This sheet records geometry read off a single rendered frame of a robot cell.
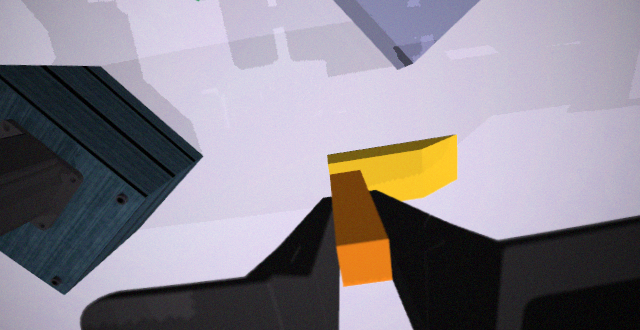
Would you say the yellow wedge chock with orange handle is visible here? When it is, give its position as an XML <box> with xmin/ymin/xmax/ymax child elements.
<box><xmin>327</xmin><ymin>134</ymin><xmax>457</xmax><ymax>287</ymax></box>

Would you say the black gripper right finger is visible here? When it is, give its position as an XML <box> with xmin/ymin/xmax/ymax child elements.
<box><xmin>369</xmin><ymin>190</ymin><xmax>640</xmax><ymax>330</ymax></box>

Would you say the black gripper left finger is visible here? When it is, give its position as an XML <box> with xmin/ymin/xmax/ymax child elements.
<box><xmin>80</xmin><ymin>197</ymin><xmax>340</xmax><ymax>330</ymax></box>

